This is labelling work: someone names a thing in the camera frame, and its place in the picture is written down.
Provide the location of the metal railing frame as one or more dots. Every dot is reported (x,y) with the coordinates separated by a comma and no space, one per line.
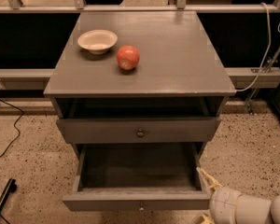
(78,6)

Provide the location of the grey drawer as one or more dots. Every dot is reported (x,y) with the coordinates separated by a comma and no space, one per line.
(162,130)
(121,177)

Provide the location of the red apple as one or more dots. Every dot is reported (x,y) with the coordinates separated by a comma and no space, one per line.
(128,57)

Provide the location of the grey wooden drawer cabinet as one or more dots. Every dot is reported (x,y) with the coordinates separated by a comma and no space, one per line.
(179,74)

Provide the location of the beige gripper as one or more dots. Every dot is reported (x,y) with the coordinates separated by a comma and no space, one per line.
(223,202)

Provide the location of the black bar on floor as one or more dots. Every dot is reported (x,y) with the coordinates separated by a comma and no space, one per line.
(10,187)

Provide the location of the middle drawer knob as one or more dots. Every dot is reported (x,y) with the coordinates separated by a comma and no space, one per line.
(141,208)

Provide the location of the round top drawer knob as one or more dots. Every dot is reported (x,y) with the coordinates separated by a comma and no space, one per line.
(140,133)

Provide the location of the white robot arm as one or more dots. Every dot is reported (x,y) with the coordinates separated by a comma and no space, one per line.
(231,206)

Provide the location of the grey top drawer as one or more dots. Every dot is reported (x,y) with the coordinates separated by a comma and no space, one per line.
(162,130)

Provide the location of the cream ceramic bowl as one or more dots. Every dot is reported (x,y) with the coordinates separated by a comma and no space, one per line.
(97,41)

